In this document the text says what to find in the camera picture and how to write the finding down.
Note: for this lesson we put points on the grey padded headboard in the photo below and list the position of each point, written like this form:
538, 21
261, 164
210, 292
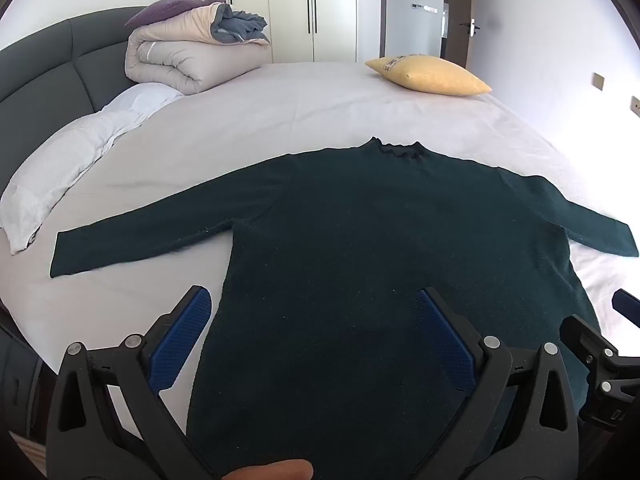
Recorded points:
40, 70

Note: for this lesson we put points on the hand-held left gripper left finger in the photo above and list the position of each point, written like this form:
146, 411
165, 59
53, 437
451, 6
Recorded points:
182, 332

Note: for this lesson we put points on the white pillow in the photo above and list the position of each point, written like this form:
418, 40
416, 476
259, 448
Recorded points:
60, 160

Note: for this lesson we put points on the wall socket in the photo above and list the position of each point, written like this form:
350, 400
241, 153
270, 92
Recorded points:
635, 105
598, 80

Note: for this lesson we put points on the folded beige quilt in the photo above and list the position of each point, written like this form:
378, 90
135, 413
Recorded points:
175, 60

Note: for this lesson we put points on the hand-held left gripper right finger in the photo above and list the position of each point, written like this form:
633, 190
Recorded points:
445, 340

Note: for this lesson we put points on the bed with white sheet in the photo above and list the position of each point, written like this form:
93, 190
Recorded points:
300, 110

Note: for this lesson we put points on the purple pillow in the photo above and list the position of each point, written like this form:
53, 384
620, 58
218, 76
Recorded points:
170, 10

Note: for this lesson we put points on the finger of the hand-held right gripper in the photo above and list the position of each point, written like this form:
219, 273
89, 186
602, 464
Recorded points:
595, 360
629, 306

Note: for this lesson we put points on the cream wardrobe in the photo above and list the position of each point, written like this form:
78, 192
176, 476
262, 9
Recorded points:
290, 10

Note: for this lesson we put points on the dark green sweater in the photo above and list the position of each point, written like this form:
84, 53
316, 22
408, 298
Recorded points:
350, 260

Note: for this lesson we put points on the person's left hand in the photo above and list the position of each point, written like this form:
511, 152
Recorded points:
270, 471

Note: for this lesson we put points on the brown wooden door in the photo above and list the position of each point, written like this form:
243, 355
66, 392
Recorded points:
454, 45

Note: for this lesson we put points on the yellow pillow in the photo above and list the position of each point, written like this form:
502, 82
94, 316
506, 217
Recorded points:
430, 75

